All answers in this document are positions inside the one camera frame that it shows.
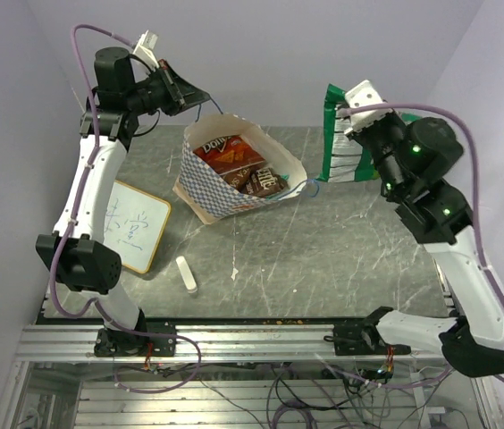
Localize white marker eraser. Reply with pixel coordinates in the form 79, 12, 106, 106
175, 256, 198, 295

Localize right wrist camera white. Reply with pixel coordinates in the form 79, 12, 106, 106
337, 80, 392, 136

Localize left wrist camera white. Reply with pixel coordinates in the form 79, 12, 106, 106
132, 30, 160, 71

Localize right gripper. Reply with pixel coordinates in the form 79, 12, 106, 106
344, 102, 411, 196

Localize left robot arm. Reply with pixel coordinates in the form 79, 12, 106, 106
36, 45, 210, 355

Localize aluminium rail frame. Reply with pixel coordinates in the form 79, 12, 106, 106
0, 319, 504, 428

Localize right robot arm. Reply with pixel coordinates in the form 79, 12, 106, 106
344, 111, 504, 378

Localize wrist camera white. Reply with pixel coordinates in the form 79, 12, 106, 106
132, 30, 160, 71
337, 80, 392, 136

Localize red Doritos chip bag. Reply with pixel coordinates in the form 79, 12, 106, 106
193, 135, 265, 176

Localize small whiteboard orange frame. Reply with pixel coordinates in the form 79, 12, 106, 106
104, 181, 172, 274

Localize purple cable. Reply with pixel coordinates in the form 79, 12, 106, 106
339, 102, 504, 392
48, 23, 202, 394

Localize checkered paper bag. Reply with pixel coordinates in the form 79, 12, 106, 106
173, 113, 319, 224

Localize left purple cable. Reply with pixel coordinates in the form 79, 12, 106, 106
48, 23, 202, 394

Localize brown sea salt chip bag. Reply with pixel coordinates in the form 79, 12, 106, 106
223, 166, 256, 191

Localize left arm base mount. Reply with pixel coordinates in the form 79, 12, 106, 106
93, 322, 177, 358

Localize dark brown snack bag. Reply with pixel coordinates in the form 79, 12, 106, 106
240, 167, 287, 198

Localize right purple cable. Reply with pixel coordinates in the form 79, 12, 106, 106
339, 102, 504, 392

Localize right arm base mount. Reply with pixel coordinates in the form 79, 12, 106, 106
323, 320, 411, 356

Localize green snack bag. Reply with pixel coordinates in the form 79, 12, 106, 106
315, 83, 423, 184

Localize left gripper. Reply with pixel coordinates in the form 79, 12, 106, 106
127, 59, 212, 117

